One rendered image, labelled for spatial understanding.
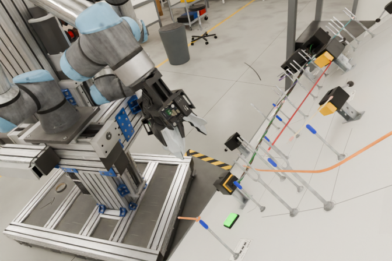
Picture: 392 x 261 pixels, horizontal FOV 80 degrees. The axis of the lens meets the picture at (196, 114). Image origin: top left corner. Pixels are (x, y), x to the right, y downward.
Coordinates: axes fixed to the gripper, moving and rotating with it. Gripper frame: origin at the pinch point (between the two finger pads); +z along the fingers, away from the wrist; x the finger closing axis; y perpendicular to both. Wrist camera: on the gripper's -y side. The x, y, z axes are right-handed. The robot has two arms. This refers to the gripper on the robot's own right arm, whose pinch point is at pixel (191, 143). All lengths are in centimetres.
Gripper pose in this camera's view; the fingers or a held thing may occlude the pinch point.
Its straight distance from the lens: 57.9
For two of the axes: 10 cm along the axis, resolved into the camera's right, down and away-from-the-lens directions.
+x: 6.5, -6.6, 3.7
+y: 5.2, 0.3, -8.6
